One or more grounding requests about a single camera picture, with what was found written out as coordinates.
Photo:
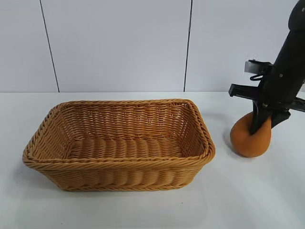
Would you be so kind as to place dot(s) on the tan woven wicker basket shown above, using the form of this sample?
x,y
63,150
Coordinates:
x,y
124,148

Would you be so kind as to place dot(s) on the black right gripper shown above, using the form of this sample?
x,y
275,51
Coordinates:
x,y
283,78

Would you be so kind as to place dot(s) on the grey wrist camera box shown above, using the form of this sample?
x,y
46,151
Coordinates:
x,y
255,66

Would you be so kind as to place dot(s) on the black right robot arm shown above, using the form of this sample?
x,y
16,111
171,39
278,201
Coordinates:
x,y
297,14

